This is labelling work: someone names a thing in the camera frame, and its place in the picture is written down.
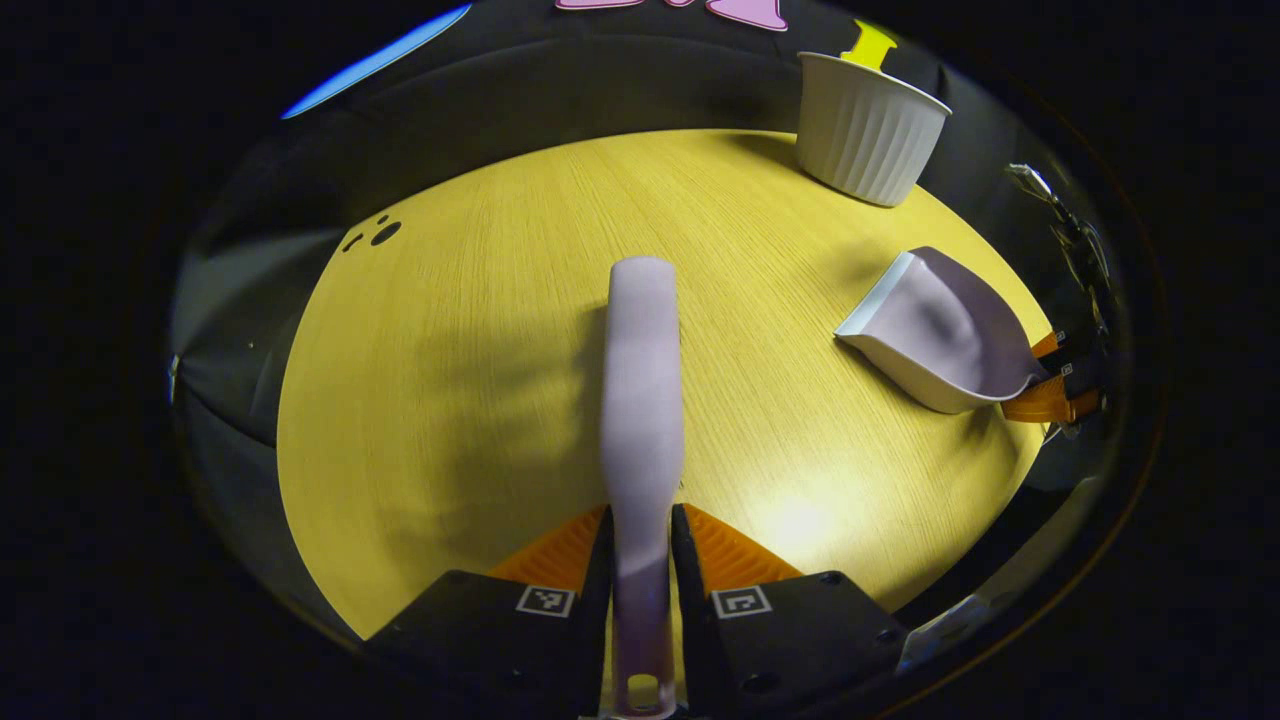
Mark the white ribbed garbage bin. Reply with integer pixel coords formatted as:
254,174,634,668
795,50,953,209

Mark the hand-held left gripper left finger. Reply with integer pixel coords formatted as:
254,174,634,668
362,503,613,720

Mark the wooden desktop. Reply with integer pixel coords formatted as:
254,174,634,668
276,128,1053,641

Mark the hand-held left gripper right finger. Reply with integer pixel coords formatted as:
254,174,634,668
670,502,911,720

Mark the lilac dustpan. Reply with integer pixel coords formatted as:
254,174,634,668
833,246,1051,415

